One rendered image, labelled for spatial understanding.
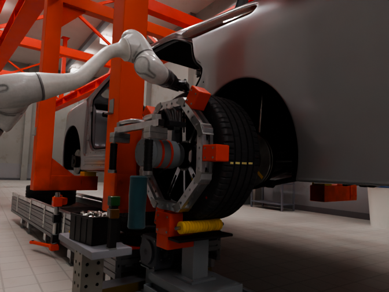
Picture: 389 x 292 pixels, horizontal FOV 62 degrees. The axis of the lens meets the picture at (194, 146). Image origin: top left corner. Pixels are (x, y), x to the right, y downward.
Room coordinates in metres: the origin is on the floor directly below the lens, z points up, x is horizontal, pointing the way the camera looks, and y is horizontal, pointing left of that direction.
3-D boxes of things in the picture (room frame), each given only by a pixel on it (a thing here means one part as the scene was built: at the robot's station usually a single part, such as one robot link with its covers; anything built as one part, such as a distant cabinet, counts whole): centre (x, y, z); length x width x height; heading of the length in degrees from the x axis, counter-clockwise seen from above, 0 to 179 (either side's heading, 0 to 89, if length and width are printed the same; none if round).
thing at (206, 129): (1.61, 0.11, 0.85); 0.54 x 0.07 x 0.54; 38
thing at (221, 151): (1.36, -0.09, 0.85); 0.09 x 0.08 x 0.07; 38
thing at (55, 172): (3.66, 1.36, 0.69); 0.52 x 0.17 x 0.35; 128
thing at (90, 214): (1.46, 0.43, 0.51); 0.20 x 0.14 x 0.13; 46
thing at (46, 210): (2.95, 1.18, 0.28); 2.47 x 0.09 x 0.22; 38
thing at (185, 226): (1.57, -0.04, 0.51); 0.29 x 0.06 x 0.06; 128
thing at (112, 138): (1.61, 0.38, 0.93); 0.09 x 0.05 x 0.05; 128
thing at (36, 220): (3.19, 0.87, 0.13); 2.47 x 0.85 x 0.27; 38
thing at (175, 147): (1.56, 0.17, 0.85); 0.21 x 0.14 x 0.14; 128
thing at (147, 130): (1.35, 0.17, 0.93); 0.09 x 0.05 x 0.05; 128
